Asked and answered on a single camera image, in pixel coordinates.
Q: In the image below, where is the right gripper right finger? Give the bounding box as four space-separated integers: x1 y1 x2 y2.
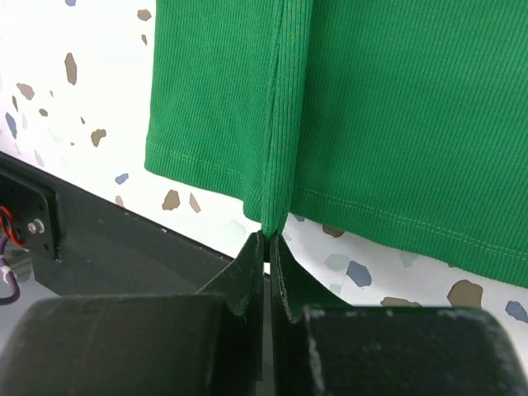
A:
268 233 356 323

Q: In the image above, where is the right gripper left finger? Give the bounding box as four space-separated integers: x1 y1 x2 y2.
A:
198 231 264 382

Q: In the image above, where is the green tank top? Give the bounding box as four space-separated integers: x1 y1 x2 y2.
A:
144 1 527 287

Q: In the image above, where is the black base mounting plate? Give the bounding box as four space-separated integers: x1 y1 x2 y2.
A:
1 154 232 295

